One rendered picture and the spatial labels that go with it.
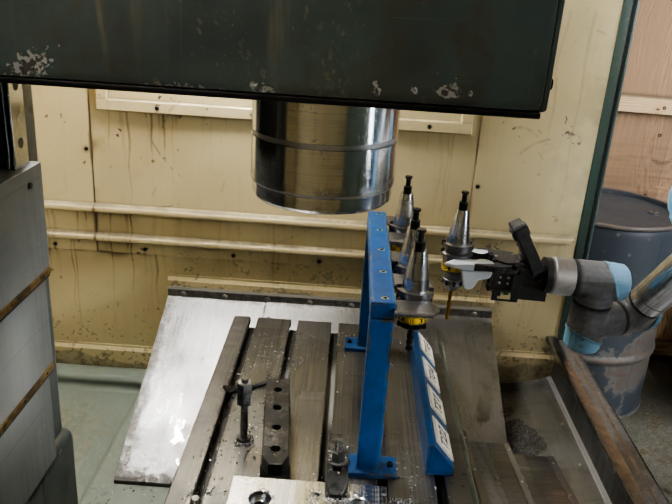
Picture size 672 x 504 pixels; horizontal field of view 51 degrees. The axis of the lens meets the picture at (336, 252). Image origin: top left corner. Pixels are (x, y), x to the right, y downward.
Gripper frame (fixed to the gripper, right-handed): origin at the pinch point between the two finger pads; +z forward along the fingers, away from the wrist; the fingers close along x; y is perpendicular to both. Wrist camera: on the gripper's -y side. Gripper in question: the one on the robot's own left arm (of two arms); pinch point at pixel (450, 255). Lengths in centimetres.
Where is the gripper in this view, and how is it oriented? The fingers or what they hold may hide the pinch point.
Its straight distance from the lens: 142.1
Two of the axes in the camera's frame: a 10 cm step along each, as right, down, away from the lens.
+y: -0.9, 9.3, 3.4
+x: 0.3, -3.4, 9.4
